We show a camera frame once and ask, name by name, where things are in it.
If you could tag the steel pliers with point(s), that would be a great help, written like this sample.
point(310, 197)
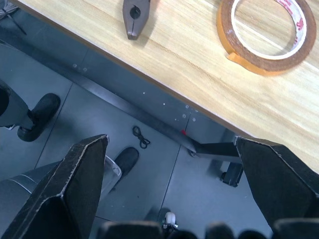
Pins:
point(134, 18)

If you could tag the brown tape roll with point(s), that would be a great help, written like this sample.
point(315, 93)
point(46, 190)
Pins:
point(264, 56)

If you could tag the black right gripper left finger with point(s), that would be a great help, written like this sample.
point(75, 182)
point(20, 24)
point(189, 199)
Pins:
point(64, 189)

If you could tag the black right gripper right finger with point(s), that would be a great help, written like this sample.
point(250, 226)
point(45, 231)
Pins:
point(279, 179)

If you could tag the dark metal table frame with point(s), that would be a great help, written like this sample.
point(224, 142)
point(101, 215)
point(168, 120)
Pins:
point(154, 119)

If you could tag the white caster wheel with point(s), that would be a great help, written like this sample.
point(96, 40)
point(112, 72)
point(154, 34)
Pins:
point(170, 219)

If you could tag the black robot left foot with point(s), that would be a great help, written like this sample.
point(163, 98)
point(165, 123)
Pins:
point(39, 117)

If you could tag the black robot foot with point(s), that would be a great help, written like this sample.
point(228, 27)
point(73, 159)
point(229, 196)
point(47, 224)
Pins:
point(39, 117)
point(124, 161)

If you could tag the black robot right foot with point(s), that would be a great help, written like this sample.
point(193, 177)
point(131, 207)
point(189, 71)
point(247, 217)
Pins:
point(124, 161)

